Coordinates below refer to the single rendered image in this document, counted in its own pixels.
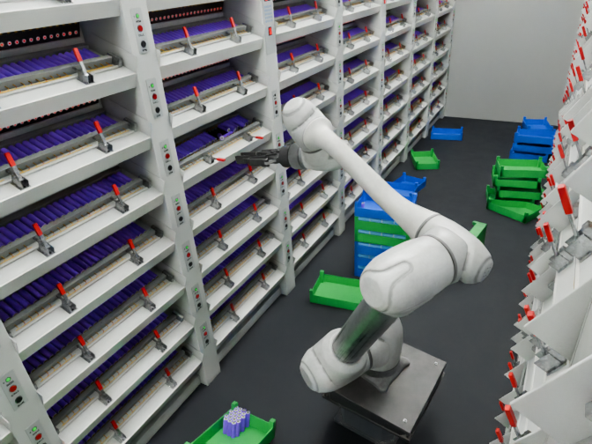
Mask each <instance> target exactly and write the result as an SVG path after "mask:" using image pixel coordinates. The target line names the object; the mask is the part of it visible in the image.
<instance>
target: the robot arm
mask: <svg viewBox="0 0 592 444"><path fill-rule="evenodd" d="M282 118H283V122H284V125H285V128H286V129H287V131H288V133H289V134H290V136H291V137H292V139H293V140H294V142H295V143H294V144H292V145H284V146H282V147H281V148H277V149H267V150H262V151H261V152H242V153H241V154H240V155H241V156H235V159H236V163H237V164H248V165H249V166H259V167H269V166H270V164H278V163H280V164H281V165H282V167H292V168H294V169H312V170H315V171H334V170H339V169H342V168H343V169H344V170H345V171H346V172H347V173H348V174H349V175H350V176H351V178H352V179H353V180H354V181H355V182H357V183H358V185H359V186H360V187H361V188H362V189H363V190H365V192H366V193H367V194H368V195H369V196H370V197H371V198H372V199H373V200H374V201H375V202H376V203H377V204H378V205H379V206H380V207H381V208H382V209H383V210H384V211H385V212H386V213H388V215H389V216H390V217H391V218H392V219H394V220H395V222H396V223H397V224H398V225H399V226H400V227H402V229H403V230H404V231H405V232H406V233H407V234H408V235H409V237H410V238H411V240H407V241H405V242H403V243H401V244H399V245H396V246H394V247H392V248H390V249H388V250H387V251H385V252H383V253H381V254H380V255H378V256H376V257H375V258H374V259H373V260H372V261H371V262H370V263H369V264H368V265H367V266H366V267H365V269H364V270H363V272H362V274H361V276H360V279H359V287H360V291H361V294H362V296H363V300H362V301H361V302H360V303H359V305H358V306H357V307H356V309H355V310H354V311H353V313H352V314H351V316H350V317H349V319H348V320H347V322H346V323H345V324H344V326H343V327H342V328H339V329H333V330H332V331H331V332H329V333H328V334H327V335H326V336H325V337H324V338H322V339H321V340H320V341H319V342H318V343H317V344H315V345H314V346H313V347H311V348H310V349H308V350H307V352H306V353H305V355H304V356H303V358H302V360H301V362H300V372H301V375H302V377H303V379H304V381H305V383H306V384H307V385H308V386H309V388H310V389H312V390H313V391H316V392H319V393H327V392H332V391H335V390H337V389H340V388H342V387H343V386H345V385H347V384H348V383H350V382H352V381H354V380H355V379H357V378H358V377H362V378H363V379H365V380H366V381H368V382H370V383H371V384H373V385H374V386H375V387H376V388H377V389H378V390H379V391H380V392H381V393H385V392H387V390H388V388H389V385H390V384H391V383H392V382H393V380H394V379H395V378H396V377H397V376H398V375H399V374H400V373H401V372H402V371H403V370H404V369H405V368H406V367H408V366H409V365H410V361H409V360H408V359H407V358H405V357H402V356H400V355H401V350H402V345H403V327H402V324H401V321H400V319H399V317H402V316H406V315H408V314H410V313H411V312H413V311H414V310H416V309H417V308H418V307H420V306H422V305H423V304H425V303H426V302H427V301H428V300H430V299H432V298H433V297H434V295H436V294H437V293H439V292H440V291H442V290H443V289H444V288H445V287H447V286H448V285H451V284H453V283H456V282H458V281H459V280H460V281H462V282H463V283H465V284H476V283H478V282H482V281H483V280H484V279H485V278H486V277H487V276H488V274H489V273H490V271H491V269H492V266H493V261H492V256H491V255H490V253H489V251H488V250H487V249H486V247H485V246H484V245H483V243H482V242H481V241H480V240H479V239H478V238H477V237H476V236H474V235H473V234H472V233H470V232H469V231H468V230H466V229H465V228H463V227H462V226H460V225H458V224H457V223H456V222H455V221H452V220H450V219H448V218H445V217H443V216H441V215H440V214H439V213H436V212H434V211H430V210H428V209H426V208H423V207H421V206H419V205H416V204H414V203H412V202H410V201H409V200H407V199H405V198H404V197H403V196H401V195H400V194H398V193H397V192H396V191H395V190H394V189H393V188H391V187H390V186H389V185H388V184H387V183H386V182H385V181H384V180H383V179H382V178H381V177H380V176H379V175H378V174H377V173H376V172H375V171H374V170H373V169H372V168H371V167H370V166H369V165H368V164H367V163H366V162H365V161H364V160H363V159H362V158H361V157H360V156H359V155H358V154H357V153H356V152H355V151H353V150H352V146H351V144H350V143H348V142H346V141H344V140H343V139H341V138H340V137H338V136H337V135H336V134H335V133H334V132H333V131H332V124H331V122H330V121H329V120H328V119H327V118H326V117H325V116H324V115H323V113H322V112H321V111H320V110H319V109H318V108H316V107H315V105H314V104H313V103H312V102H311V101H309V100H307V99H305V98H303V97H297V98H293V99H291V100H289V101H288V102H287V103H286V104H285V106H284V109H283V111H282Z"/></svg>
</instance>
